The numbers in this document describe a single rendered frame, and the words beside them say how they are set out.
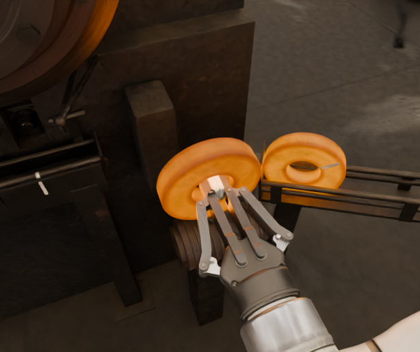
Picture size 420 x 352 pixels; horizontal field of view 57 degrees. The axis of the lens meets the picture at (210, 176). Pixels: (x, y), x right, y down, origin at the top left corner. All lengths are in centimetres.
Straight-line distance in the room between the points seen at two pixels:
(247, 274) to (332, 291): 98
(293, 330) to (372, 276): 109
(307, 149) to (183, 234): 33
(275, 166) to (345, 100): 136
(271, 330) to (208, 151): 23
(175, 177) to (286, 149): 27
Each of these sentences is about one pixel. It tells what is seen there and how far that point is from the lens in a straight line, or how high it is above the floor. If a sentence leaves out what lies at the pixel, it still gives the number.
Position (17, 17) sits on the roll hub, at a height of 105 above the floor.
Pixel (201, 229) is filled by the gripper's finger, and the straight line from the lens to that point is 49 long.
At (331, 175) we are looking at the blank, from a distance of 75.
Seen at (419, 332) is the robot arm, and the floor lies 91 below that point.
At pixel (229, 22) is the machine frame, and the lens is 81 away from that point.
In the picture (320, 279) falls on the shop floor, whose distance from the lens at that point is 144.
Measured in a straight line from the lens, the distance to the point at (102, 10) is 60.
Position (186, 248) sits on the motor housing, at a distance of 86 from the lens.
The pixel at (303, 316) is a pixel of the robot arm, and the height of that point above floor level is 87.
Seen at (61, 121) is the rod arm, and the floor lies 90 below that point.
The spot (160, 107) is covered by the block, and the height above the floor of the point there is 80.
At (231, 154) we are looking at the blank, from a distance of 51.
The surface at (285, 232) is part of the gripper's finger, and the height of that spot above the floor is 85.
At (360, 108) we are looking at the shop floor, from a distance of 206.
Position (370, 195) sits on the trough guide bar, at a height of 69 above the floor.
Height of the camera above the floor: 127
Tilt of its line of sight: 51 degrees down
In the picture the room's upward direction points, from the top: straight up
